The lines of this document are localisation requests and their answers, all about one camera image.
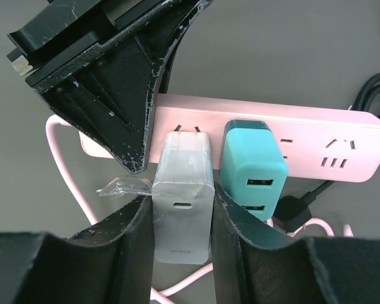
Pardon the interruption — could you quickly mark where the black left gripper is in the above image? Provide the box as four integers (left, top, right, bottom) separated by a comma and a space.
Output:
7, 1, 209, 174

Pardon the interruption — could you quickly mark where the black power strip cord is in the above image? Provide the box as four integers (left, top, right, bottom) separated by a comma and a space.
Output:
272, 72, 380, 234

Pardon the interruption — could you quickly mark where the pink power strip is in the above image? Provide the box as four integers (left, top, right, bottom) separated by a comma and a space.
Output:
79, 93, 380, 184

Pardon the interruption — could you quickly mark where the teal dual usb charger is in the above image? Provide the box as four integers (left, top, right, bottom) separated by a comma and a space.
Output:
220, 120, 288, 221

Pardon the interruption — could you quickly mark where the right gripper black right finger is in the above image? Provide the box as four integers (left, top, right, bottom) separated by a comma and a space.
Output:
211, 185, 380, 303

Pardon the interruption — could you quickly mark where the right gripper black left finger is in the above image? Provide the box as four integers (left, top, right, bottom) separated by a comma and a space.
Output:
0, 196, 154, 303

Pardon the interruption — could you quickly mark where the pink power strip cord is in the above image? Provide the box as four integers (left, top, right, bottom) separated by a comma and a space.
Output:
45, 114, 355, 304

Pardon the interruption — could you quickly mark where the white charger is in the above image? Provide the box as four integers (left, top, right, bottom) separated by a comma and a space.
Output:
151, 131, 215, 265

